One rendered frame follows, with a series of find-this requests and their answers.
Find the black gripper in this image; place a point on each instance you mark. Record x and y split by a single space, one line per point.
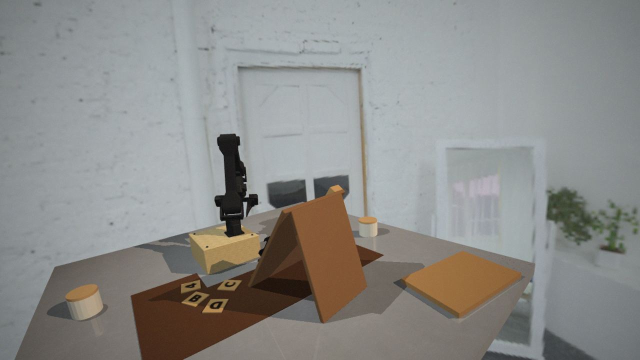
252 200

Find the beige cylindrical container with brown lid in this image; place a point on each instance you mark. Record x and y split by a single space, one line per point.
368 227
84 302

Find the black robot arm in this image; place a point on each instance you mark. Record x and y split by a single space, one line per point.
234 171

